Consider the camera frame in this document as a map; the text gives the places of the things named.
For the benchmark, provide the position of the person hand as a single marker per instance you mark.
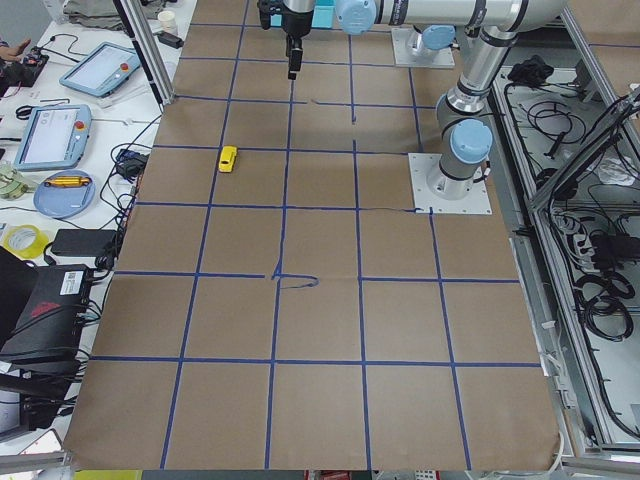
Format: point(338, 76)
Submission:
point(13, 53)

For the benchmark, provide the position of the teach pendant lower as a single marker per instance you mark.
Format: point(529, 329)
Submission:
point(55, 138)

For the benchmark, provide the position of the paper cup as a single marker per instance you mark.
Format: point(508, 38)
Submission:
point(167, 20)

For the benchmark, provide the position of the brown paper table cover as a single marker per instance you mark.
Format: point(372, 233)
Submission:
point(298, 313)

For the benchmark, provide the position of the teal plastic storage bin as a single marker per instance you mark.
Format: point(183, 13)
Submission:
point(323, 12)

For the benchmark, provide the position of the blue plate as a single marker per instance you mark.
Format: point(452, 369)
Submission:
point(62, 203)

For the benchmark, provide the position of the teach pendant upper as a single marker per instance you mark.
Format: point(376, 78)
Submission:
point(102, 71)

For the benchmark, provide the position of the yellow toy beetle car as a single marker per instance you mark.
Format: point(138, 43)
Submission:
point(227, 159)

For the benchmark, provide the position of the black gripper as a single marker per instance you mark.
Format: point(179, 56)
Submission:
point(296, 22)

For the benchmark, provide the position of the black power adapter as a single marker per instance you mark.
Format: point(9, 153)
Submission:
point(82, 242)

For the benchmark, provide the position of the aluminium frame post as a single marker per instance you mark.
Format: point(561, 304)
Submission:
point(137, 28)

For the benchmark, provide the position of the black computer box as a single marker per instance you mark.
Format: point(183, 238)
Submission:
point(40, 310)

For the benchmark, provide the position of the yellow tape roll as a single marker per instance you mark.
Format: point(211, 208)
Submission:
point(25, 241)

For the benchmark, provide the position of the teach pendant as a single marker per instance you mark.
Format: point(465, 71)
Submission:
point(102, 71)
point(55, 138)

